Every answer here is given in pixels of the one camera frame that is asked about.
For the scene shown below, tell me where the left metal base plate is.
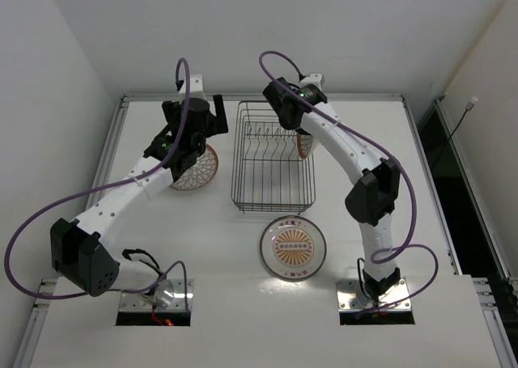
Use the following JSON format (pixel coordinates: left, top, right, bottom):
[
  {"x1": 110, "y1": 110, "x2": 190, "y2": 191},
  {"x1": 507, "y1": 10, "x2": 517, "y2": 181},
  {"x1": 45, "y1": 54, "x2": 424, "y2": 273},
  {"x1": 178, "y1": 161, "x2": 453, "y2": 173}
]
[{"x1": 119, "y1": 279, "x2": 194, "y2": 313}]

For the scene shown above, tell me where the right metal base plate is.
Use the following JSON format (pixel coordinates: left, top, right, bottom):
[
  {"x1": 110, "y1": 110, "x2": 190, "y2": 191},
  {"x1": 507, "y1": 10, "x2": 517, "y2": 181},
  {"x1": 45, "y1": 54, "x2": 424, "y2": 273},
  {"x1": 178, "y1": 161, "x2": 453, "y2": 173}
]
[{"x1": 335, "y1": 277, "x2": 412, "y2": 313}]

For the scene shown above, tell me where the black wall cable white plug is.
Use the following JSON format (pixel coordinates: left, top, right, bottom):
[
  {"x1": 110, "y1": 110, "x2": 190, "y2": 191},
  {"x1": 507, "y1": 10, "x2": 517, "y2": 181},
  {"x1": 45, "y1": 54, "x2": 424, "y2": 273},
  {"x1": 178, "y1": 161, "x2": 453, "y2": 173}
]
[{"x1": 428, "y1": 96, "x2": 478, "y2": 171}]

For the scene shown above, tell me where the metal base plate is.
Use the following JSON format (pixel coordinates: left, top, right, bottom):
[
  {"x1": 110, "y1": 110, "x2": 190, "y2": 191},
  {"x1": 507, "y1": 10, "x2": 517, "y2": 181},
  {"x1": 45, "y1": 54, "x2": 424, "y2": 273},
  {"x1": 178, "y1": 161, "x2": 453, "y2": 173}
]
[
  {"x1": 119, "y1": 279, "x2": 194, "y2": 313},
  {"x1": 335, "y1": 277, "x2": 412, "y2": 313}
]

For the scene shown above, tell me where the metal wire dish rack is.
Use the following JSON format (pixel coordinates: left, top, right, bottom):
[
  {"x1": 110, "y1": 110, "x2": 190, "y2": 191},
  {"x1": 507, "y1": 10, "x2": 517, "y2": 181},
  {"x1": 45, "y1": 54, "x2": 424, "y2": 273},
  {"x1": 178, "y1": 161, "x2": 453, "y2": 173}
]
[{"x1": 231, "y1": 100, "x2": 316, "y2": 214}]

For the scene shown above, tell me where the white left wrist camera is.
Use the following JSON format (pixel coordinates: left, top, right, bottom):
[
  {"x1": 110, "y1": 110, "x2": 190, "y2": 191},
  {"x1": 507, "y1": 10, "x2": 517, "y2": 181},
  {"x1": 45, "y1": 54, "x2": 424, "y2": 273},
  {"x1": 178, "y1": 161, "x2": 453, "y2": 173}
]
[{"x1": 176, "y1": 74, "x2": 206, "y2": 102}]

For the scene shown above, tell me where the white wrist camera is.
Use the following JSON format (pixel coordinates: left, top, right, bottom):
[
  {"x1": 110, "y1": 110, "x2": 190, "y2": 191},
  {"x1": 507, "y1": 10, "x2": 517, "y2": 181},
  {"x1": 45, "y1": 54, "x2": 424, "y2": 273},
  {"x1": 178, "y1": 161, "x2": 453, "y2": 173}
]
[
  {"x1": 299, "y1": 73, "x2": 325, "y2": 91},
  {"x1": 176, "y1": 74, "x2": 206, "y2": 102}
]

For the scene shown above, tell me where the floral plate orange rim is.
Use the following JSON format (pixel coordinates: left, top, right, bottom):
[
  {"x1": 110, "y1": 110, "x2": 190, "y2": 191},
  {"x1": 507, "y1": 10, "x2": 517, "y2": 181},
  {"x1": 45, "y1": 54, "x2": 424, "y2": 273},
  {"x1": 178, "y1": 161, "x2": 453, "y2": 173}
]
[
  {"x1": 296, "y1": 133, "x2": 313, "y2": 159},
  {"x1": 170, "y1": 145, "x2": 219, "y2": 191}
]

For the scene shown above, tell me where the sunburst plate with glass rim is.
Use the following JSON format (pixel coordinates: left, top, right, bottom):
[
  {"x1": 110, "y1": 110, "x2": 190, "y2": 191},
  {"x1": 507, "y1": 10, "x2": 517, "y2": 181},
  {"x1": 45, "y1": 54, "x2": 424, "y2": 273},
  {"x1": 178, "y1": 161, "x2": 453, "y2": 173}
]
[{"x1": 259, "y1": 215, "x2": 327, "y2": 282}]

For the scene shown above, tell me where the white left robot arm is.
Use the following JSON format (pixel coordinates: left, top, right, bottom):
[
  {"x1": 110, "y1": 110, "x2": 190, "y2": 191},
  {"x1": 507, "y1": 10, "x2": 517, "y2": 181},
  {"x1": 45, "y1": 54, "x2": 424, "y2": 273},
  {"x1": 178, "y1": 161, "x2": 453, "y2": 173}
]
[{"x1": 50, "y1": 95, "x2": 228, "y2": 297}]

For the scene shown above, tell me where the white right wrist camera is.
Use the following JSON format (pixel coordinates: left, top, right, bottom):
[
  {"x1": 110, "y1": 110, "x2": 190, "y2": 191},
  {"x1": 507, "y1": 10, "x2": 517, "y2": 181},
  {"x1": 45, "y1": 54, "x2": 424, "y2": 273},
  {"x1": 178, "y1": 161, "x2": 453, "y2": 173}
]
[{"x1": 299, "y1": 73, "x2": 325, "y2": 91}]

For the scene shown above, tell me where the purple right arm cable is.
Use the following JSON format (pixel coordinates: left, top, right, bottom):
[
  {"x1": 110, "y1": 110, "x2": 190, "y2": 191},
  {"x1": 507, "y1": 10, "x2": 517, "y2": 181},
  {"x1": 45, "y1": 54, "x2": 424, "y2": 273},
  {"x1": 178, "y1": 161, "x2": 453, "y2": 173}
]
[{"x1": 258, "y1": 51, "x2": 439, "y2": 316}]

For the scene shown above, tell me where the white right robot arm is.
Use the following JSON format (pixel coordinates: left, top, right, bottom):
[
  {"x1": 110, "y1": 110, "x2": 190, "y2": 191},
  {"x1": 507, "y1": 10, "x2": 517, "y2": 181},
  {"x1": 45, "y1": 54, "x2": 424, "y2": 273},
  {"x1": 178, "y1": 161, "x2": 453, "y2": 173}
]
[{"x1": 263, "y1": 78, "x2": 401, "y2": 302}]

